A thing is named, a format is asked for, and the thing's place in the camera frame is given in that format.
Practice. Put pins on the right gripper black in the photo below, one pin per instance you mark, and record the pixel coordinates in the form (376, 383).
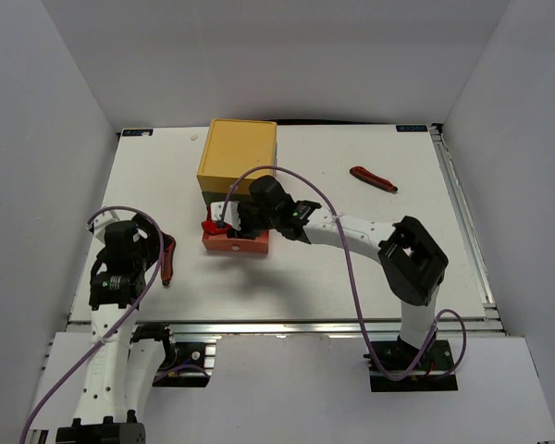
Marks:
(243, 232)

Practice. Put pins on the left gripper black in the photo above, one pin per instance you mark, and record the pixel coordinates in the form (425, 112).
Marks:
(151, 241)

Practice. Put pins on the red utility knife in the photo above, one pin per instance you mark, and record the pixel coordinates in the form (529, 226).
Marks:
(167, 267)
(370, 178)
(213, 228)

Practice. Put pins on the red bottom drawer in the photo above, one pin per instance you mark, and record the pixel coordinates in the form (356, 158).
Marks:
(222, 243)

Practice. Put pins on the yellow top drawer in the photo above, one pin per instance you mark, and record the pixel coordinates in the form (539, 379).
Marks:
(223, 185)

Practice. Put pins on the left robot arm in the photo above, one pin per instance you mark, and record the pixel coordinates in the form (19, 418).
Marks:
(119, 375)

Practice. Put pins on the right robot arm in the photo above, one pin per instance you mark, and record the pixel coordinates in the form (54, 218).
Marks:
(413, 263)

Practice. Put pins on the yellow drawer cabinet shell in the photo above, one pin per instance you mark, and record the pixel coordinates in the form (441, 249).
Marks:
(234, 146)

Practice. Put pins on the left blue table sticker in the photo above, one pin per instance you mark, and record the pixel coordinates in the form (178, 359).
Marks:
(137, 132)

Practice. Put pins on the blue table sticker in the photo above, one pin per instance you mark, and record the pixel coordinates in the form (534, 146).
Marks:
(137, 132)
(412, 128)

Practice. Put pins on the right blue table sticker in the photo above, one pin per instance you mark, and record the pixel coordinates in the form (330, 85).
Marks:
(412, 128)

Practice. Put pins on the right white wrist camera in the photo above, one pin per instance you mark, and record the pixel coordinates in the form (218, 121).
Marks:
(226, 214)

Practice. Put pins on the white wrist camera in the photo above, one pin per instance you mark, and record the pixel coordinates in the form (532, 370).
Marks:
(226, 214)
(99, 222)

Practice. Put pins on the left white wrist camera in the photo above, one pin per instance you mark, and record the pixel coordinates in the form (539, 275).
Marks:
(99, 222)

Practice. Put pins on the aluminium front rail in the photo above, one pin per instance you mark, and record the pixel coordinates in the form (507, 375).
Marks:
(445, 326)

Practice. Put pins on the aluminium rail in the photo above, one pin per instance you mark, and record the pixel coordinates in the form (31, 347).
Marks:
(462, 217)
(445, 326)

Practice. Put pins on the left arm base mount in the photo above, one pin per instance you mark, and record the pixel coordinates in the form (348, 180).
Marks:
(183, 363)

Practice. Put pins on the aluminium right side rail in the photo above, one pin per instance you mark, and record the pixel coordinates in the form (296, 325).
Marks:
(462, 217)

